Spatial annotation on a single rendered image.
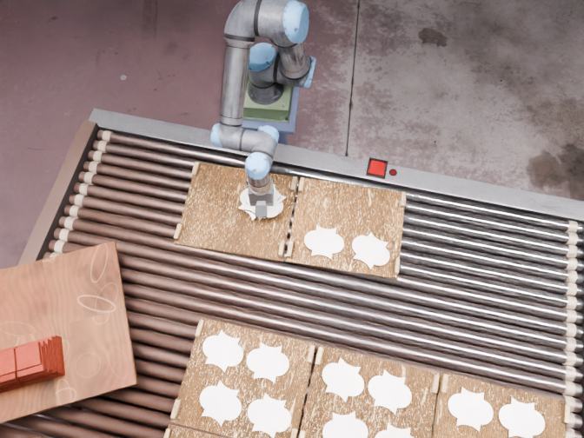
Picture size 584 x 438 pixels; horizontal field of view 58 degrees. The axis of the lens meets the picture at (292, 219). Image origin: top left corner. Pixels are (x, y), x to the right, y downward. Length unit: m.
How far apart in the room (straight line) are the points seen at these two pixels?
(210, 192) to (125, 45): 1.99
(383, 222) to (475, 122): 1.62
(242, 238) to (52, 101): 2.10
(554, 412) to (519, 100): 2.19
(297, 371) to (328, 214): 0.59
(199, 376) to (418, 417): 0.73
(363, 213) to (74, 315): 1.08
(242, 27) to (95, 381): 1.19
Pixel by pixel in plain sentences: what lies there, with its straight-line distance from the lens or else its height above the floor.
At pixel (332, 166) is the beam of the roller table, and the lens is 2.10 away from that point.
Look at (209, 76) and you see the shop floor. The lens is 3.56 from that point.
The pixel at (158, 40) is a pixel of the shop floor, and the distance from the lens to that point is 3.82.
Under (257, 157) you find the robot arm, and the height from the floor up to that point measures 1.31.
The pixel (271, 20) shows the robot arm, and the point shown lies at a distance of 1.65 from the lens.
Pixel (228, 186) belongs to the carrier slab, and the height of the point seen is 0.94.
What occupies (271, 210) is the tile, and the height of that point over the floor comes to 1.00.
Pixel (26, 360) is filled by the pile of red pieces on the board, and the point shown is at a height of 1.19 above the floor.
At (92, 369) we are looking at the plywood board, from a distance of 1.84.
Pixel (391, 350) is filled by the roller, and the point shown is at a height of 0.92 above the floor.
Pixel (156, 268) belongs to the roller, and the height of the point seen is 0.92.
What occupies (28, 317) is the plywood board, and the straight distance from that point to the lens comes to 1.96.
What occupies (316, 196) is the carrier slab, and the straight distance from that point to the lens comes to 2.01.
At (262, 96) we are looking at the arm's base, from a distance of 2.17.
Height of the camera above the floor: 2.75
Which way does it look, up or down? 67 degrees down
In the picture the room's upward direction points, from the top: 2 degrees counter-clockwise
